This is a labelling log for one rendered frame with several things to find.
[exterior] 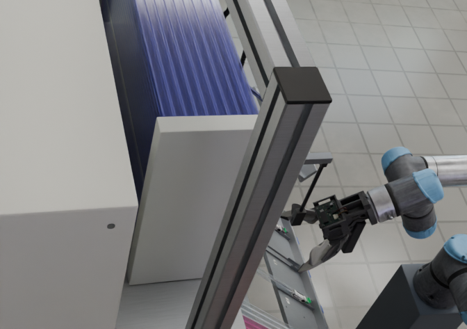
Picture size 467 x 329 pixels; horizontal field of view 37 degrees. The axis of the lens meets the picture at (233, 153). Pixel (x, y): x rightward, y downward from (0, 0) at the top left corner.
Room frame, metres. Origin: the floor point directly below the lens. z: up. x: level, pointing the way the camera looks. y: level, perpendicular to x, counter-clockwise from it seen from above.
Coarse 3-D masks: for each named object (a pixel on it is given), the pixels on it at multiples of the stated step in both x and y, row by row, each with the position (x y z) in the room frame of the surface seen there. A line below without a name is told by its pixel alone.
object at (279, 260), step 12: (276, 240) 1.16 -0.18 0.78; (276, 252) 1.11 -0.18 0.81; (288, 252) 1.17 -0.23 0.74; (276, 264) 1.06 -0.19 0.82; (288, 264) 1.12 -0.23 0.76; (276, 276) 1.01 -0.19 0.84; (288, 276) 1.07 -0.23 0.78; (276, 288) 0.97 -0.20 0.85; (300, 288) 1.07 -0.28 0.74; (288, 300) 0.97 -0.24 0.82; (288, 312) 0.93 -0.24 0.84; (300, 312) 0.97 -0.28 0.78; (312, 312) 1.02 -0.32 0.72; (288, 324) 0.88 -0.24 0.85; (300, 324) 0.93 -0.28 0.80; (312, 324) 0.97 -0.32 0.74
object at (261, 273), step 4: (260, 268) 0.95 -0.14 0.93; (256, 272) 0.94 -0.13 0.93; (260, 272) 0.94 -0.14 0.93; (264, 272) 0.96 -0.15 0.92; (264, 276) 0.95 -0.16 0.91; (268, 276) 0.96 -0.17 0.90; (272, 276) 0.98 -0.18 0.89; (268, 280) 0.96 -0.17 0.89; (272, 280) 0.96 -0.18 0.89; (276, 280) 0.97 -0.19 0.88; (276, 284) 0.97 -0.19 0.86; (280, 284) 0.98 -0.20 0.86; (284, 284) 0.99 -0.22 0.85; (280, 288) 0.98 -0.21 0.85; (284, 288) 0.98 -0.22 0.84; (288, 288) 1.00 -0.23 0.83; (292, 288) 1.01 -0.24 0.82; (288, 292) 0.99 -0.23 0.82; (292, 292) 1.00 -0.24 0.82; (308, 300) 1.03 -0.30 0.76
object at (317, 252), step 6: (318, 246) 0.94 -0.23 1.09; (324, 246) 0.95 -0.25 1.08; (330, 246) 0.96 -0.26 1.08; (312, 252) 0.92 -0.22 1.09; (318, 252) 0.94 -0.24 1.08; (324, 252) 0.95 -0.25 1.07; (312, 258) 0.92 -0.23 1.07; (318, 258) 0.93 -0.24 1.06; (306, 264) 0.92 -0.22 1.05; (312, 264) 0.92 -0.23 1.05; (318, 264) 0.93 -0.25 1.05; (300, 270) 0.91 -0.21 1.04; (306, 270) 0.91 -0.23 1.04
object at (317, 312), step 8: (288, 224) 1.27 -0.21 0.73; (288, 232) 1.25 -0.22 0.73; (288, 240) 1.23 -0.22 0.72; (296, 240) 1.22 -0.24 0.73; (296, 248) 1.20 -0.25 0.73; (296, 256) 1.18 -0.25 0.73; (304, 272) 1.13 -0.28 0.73; (304, 280) 1.11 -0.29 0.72; (304, 288) 1.09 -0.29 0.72; (312, 288) 1.09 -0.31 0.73; (312, 296) 1.07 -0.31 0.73; (312, 304) 1.05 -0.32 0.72; (320, 312) 1.02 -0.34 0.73; (320, 320) 1.00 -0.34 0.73; (320, 328) 0.98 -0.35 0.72; (328, 328) 0.99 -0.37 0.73
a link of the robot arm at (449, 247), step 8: (448, 240) 1.38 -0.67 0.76; (456, 240) 1.37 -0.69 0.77; (464, 240) 1.38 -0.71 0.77; (448, 248) 1.35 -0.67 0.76; (456, 248) 1.34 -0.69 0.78; (464, 248) 1.35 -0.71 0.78; (440, 256) 1.36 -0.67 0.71; (448, 256) 1.33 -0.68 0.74; (456, 256) 1.32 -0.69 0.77; (464, 256) 1.32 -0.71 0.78; (432, 264) 1.36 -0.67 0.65; (440, 264) 1.34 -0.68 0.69; (448, 264) 1.32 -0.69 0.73; (456, 264) 1.31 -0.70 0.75; (464, 264) 1.31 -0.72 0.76; (440, 272) 1.32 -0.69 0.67; (448, 272) 1.30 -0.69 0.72; (456, 272) 1.29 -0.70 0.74; (464, 272) 1.28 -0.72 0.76; (440, 280) 1.32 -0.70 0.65; (448, 280) 1.28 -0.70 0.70
